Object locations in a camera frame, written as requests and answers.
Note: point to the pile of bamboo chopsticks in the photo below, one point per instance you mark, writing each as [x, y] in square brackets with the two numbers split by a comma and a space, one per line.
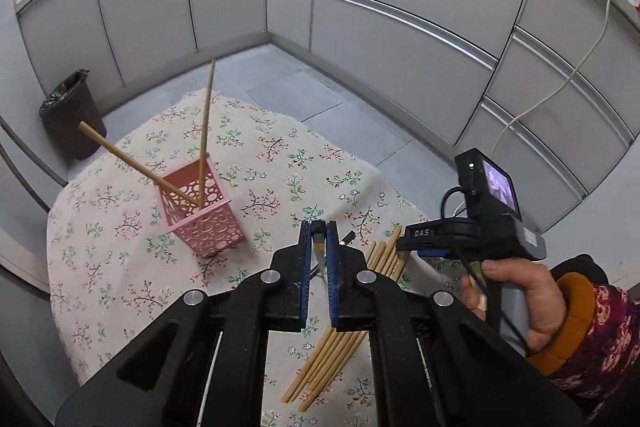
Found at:
[320, 367]

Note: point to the person's right hand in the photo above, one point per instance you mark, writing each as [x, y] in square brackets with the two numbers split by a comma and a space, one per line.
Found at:
[547, 302]

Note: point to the bamboo chopstick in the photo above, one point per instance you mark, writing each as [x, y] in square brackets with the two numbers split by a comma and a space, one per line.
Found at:
[207, 122]
[125, 157]

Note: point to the pink perforated utensil holder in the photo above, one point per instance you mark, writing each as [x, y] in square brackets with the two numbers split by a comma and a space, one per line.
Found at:
[215, 227]

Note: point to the person's right forearm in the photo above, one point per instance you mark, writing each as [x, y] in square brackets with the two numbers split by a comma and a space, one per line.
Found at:
[600, 337]

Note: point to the brown trash bin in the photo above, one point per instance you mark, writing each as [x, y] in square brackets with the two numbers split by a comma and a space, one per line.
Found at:
[75, 122]

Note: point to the floral tablecloth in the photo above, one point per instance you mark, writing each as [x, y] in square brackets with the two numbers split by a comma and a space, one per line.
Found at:
[280, 177]

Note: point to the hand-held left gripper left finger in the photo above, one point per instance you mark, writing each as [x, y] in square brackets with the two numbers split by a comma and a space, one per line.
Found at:
[305, 282]

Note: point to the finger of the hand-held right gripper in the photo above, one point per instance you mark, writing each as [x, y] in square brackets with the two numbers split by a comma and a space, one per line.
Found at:
[422, 234]

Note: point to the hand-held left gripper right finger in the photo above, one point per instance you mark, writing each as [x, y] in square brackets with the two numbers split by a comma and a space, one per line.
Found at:
[332, 282]

